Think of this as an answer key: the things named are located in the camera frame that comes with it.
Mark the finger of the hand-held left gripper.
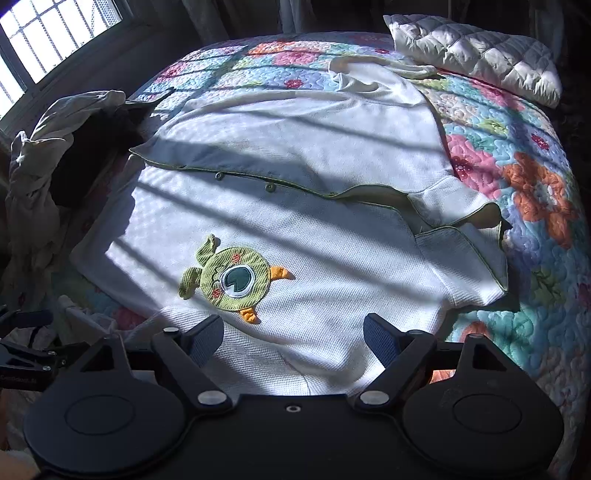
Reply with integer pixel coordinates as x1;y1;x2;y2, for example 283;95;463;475
0;307;55;330
0;339;89;371

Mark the white quilted folded blanket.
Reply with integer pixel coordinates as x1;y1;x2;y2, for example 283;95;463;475
383;14;563;109

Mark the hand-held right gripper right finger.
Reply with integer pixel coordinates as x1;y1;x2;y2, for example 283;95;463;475
355;313;509;411

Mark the floral quilted bedspread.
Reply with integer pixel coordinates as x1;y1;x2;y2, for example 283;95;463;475
46;30;591;480

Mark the barred window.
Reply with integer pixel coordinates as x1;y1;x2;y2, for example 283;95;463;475
0;0;136;121

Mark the dark cloth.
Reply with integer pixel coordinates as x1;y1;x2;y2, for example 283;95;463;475
50;99;155;209

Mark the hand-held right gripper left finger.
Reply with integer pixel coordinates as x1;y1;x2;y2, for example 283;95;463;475
81;315;233;416

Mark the cream clothes pile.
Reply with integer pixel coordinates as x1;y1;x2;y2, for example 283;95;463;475
0;89;129;282

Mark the white waffle shirt green monster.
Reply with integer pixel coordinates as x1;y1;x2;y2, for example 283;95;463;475
69;55;511;402

